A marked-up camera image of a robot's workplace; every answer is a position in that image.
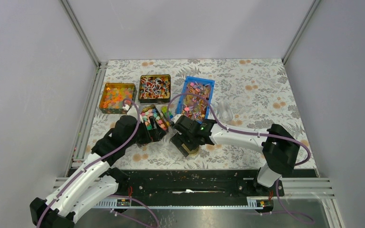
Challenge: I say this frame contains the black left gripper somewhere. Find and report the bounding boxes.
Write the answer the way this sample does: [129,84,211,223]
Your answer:
[125,116,166,148]

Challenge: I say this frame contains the round cream jar lid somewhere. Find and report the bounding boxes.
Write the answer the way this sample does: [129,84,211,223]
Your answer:
[186,147,200,157]

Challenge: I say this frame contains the blue plastic candy bin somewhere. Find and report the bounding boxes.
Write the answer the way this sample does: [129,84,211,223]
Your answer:
[176,76,215,122]

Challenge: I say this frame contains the translucent plastic scoop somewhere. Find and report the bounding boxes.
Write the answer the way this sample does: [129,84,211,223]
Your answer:
[218,101,233,122]

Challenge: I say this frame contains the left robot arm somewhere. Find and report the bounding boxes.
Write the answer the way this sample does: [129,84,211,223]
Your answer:
[29,105,145,228]

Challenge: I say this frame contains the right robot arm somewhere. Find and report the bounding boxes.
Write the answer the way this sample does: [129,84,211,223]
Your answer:
[171,114,300,196]

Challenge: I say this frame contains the tin of star candies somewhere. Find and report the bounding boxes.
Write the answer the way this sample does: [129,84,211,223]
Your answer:
[141,104,169,142]

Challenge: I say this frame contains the gold tin orange candies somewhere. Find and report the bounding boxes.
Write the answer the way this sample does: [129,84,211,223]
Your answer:
[98,83,137,114]

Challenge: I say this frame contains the stacked toy brick block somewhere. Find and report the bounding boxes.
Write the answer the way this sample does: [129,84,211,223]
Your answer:
[161,106,173,125]

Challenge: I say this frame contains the gold tin with lollipops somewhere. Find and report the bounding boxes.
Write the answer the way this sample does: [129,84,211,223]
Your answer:
[138,75,172,104]

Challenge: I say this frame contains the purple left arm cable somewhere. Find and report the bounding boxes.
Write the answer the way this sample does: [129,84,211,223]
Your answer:
[36,98,161,228]

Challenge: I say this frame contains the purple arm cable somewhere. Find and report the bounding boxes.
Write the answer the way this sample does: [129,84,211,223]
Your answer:
[166,93,312,167]
[36,98,161,228]

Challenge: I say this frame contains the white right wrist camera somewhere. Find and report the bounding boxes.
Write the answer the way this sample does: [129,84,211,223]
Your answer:
[169,114,182,126]

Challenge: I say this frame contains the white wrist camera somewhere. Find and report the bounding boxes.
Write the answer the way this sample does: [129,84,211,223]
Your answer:
[123,104,139,116]
[169,114,182,126]

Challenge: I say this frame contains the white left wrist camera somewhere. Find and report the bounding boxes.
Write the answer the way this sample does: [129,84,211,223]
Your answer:
[123,104,139,116]

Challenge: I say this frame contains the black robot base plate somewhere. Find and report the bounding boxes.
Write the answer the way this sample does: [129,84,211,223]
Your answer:
[67,168,318,208]

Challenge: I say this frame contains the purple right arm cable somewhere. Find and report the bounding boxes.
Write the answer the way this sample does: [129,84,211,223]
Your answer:
[166,93,312,167]

